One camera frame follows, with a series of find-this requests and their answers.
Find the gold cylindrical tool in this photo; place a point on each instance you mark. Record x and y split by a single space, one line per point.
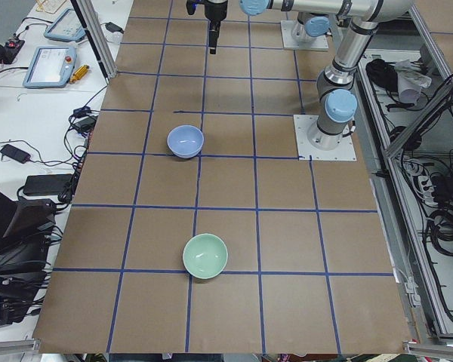
79 74

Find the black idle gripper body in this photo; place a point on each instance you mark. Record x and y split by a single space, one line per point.
215 10

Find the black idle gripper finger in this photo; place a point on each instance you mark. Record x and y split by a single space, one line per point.
213 35

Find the blue teach pendant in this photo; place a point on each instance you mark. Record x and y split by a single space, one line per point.
51 67
66 28

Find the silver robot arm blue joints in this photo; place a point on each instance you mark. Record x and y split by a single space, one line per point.
338 104

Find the aluminium frame post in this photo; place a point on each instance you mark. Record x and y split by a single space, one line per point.
89 20

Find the blue teach pendant near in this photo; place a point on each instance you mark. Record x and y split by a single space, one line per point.
51 67

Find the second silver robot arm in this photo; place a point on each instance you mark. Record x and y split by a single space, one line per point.
302 17

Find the black smartphone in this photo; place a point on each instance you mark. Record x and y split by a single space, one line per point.
15 154

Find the green ceramic bowl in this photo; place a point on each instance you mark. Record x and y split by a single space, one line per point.
205 256

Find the small black adapter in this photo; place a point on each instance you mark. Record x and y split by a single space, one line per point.
112 27

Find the brown paper table mat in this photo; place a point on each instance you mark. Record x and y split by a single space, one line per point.
308 268

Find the blue ceramic bowl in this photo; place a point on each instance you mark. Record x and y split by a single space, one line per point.
185 141

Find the black power adapter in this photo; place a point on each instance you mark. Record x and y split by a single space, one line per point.
49 184

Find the blue teach pendant far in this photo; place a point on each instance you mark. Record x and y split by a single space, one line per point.
66 28

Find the black equipment stack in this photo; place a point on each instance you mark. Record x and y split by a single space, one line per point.
27 230

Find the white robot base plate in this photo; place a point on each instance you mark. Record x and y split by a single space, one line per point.
313 145

